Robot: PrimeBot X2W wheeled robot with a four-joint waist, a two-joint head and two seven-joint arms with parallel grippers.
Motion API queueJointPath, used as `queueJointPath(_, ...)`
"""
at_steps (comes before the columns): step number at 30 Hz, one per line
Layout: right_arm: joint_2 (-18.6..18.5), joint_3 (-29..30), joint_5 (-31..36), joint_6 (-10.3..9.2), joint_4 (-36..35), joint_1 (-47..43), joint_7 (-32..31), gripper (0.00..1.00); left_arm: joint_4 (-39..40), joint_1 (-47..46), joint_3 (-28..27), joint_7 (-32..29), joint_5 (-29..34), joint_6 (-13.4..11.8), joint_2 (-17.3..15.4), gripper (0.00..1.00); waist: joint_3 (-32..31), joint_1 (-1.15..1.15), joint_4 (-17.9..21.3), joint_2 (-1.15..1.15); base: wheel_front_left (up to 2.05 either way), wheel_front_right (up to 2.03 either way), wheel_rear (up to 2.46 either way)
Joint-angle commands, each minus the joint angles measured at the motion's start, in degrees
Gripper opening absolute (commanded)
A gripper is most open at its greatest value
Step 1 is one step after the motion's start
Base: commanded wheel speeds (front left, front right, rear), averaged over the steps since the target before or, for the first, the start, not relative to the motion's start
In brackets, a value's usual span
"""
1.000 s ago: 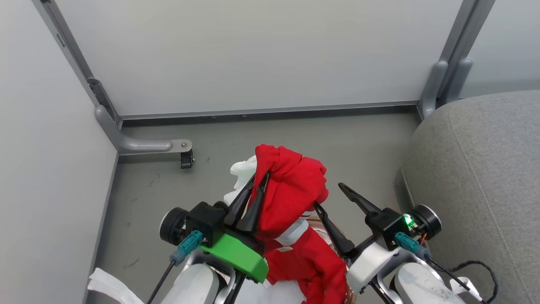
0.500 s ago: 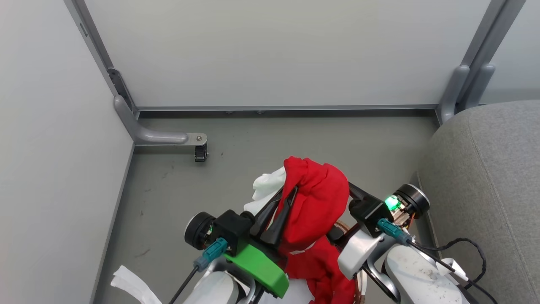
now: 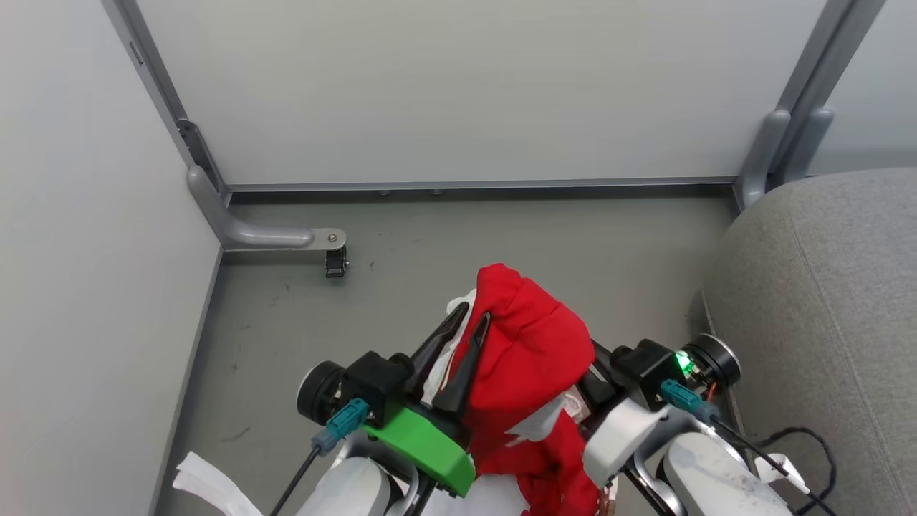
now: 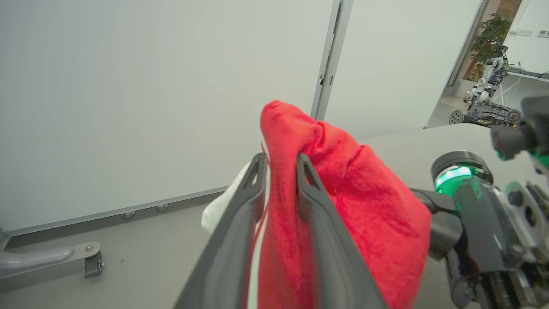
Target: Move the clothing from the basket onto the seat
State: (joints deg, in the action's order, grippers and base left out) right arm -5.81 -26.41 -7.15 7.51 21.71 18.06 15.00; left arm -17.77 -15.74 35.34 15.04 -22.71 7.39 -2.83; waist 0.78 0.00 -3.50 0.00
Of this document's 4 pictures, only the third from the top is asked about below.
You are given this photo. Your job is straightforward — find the grey partition bottom rail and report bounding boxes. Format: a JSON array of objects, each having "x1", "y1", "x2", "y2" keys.
[{"x1": 225, "y1": 176, "x2": 739, "y2": 195}]

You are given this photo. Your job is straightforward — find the grey fabric sofa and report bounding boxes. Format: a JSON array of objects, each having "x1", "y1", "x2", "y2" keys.
[{"x1": 690, "y1": 167, "x2": 917, "y2": 516}]

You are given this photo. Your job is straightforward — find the thin black looped cable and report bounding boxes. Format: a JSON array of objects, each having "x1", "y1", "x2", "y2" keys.
[{"x1": 758, "y1": 427, "x2": 837, "y2": 516}]

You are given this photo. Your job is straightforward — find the grey partition post with foot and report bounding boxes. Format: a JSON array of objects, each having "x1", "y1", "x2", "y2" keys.
[{"x1": 100, "y1": 0, "x2": 348, "y2": 252}]

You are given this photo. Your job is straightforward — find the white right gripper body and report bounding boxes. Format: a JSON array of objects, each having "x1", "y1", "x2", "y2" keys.
[{"x1": 584, "y1": 398, "x2": 671, "y2": 488}]

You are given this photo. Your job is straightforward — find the red and white clothing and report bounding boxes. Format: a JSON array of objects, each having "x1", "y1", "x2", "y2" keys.
[{"x1": 421, "y1": 263, "x2": 621, "y2": 516}]

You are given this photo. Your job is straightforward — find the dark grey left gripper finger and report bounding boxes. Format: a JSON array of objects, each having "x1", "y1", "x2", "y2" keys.
[
  {"x1": 408, "y1": 302, "x2": 470, "y2": 395},
  {"x1": 433, "y1": 312, "x2": 491, "y2": 415}
]

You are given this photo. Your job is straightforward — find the grey partition post double bracket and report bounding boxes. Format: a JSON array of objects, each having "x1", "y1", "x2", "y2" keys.
[{"x1": 734, "y1": 0, "x2": 888, "y2": 213}]

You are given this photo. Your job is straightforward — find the white cable label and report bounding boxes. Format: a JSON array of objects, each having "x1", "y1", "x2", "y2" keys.
[{"x1": 754, "y1": 453, "x2": 811, "y2": 496}]

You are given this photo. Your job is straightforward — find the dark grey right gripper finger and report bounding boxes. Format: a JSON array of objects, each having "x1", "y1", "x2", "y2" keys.
[{"x1": 584, "y1": 343, "x2": 617, "y2": 402}]

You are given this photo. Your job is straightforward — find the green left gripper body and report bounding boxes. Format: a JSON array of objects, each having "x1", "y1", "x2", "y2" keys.
[{"x1": 362, "y1": 401, "x2": 476, "y2": 497}]

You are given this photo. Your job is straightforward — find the white crumpled cloth strip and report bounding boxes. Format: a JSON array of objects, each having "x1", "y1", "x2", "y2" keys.
[{"x1": 172, "y1": 451, "x2": 263, "y2": 516}]

